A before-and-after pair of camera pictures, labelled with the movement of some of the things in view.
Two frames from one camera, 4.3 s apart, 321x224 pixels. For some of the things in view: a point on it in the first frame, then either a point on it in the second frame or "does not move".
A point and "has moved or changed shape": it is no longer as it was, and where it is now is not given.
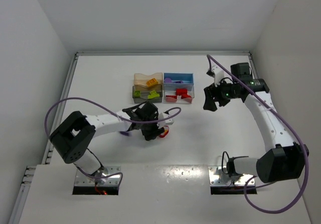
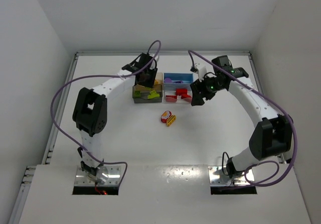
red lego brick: [170, 99] does not move
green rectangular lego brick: [153, 94] does not move
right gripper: [215, 95] → [200, 88]
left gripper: [152, 131] → [146, 74]
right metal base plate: [218, 175] does not move
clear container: [178, 96] does not move
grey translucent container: [143, 93] does not move
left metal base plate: [81, 179] does not move
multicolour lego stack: [165, 133] has moved or changed shape
